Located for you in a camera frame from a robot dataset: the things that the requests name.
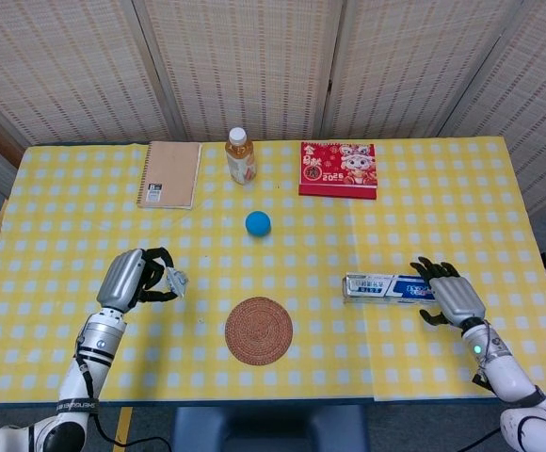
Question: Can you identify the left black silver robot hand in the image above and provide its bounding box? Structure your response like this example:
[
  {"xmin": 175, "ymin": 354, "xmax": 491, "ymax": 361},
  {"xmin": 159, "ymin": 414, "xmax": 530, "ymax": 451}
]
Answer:
[{"xmin": 96, "ymin": 247, "xmax": 179, "ymax": 315}]

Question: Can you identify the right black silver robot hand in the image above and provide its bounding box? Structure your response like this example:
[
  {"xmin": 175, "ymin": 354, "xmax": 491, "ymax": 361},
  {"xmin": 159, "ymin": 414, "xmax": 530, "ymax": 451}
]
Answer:
[{"xmin": 409, "ymin": 256, "xmax": 487, "ymax": 330}]

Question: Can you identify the white blue toothpaste tube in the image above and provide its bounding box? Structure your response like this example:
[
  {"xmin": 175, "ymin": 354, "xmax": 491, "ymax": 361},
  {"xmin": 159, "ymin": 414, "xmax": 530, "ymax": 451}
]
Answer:
[{"xmin": 164, "ymin": 266, "xmax": 191, "ymax": 299}]

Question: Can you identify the blue white toothpaste box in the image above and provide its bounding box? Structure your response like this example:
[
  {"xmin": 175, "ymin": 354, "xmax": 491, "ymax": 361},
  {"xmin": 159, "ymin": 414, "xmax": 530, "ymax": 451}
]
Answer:
[{"xmin": 342, "ymin": 271, "xmax": 437, "ymax": 307}]

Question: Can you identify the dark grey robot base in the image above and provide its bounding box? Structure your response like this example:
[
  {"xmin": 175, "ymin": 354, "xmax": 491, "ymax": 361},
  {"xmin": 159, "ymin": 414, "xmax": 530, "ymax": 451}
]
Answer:
[{"xmin": 170, "ymin": 404, "xmax": 371, "ymax": 452}]

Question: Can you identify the yellow white checkered tablecloth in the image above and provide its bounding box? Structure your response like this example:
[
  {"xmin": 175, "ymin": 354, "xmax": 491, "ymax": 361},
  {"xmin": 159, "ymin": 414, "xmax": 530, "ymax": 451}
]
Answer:
[{"xmin": 0, "ymin": 136, "xmax": 546, "ymax": 405}]

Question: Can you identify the tan spiral notebook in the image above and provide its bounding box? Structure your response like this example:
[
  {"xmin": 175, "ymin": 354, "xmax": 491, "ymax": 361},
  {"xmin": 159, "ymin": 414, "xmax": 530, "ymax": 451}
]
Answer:
[{"xmin": 136, "ymin": 140, "xmax": 203, "ymax": 211}]

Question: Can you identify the round brown woven coaster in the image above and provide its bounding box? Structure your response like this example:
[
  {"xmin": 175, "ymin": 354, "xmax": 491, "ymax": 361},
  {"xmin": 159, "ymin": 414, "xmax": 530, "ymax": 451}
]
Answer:
[{"xmin": 224, "ymin": 296, "xmax": 295, "ymax": 367}]

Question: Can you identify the yellow floor tape strip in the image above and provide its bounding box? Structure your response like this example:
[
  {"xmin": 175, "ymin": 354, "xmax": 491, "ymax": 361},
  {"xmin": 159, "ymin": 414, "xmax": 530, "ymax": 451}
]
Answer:
[{"xmin": 112, "ymin": 407, "xmax": 134, "ymax": 447}]

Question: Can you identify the blue ball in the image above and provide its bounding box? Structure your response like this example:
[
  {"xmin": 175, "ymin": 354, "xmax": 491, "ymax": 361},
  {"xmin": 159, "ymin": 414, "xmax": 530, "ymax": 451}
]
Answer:
[{"xmin": 245, "ymin": 211, "xmax": 272, "ymax": 238}]

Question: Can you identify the tea bottle with white cap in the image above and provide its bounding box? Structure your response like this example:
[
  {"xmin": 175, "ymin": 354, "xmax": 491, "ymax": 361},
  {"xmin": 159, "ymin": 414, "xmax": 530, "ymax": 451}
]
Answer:
[{"xmin": 224, "ymin": 126, "xmax": 259, "ymax": 186}]

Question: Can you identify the red desk calendar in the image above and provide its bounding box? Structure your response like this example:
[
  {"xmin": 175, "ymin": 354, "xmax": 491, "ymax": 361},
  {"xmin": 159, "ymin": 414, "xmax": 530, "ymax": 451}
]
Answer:
[{"xmin": 297, "ymin": 141, "xmax": 378, "ymax": 201}]

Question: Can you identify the woven bamboo folding screen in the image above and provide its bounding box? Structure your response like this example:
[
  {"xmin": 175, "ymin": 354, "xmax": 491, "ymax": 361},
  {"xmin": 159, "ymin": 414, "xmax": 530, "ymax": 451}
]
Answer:
[{"xmin": 0, "ymin": 0, "xmax": 546, "ymax": 218}]

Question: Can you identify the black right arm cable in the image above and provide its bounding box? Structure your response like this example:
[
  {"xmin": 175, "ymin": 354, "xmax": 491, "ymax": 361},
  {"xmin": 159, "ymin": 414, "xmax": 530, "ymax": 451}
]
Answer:
[{"xmin": 472, "ymin": 319, "xmax": 505, "ymax": 392}]

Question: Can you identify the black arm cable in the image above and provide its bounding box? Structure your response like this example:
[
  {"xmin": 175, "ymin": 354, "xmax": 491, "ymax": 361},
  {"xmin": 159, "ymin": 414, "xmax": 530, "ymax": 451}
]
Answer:
[
  {"xmin": 472, "ymin": 319, "xmax": 505, "ymax": 392},
  {"xmin": 73, "ymin": 329, "xmax": 173, "ymax": 452}
]

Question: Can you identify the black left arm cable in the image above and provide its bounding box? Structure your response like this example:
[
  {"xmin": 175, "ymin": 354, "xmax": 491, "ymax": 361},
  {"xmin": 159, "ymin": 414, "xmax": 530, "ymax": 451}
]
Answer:
[{"xmin": 73, "ymin": 329, "xmax": 173, "ymax": 452}]

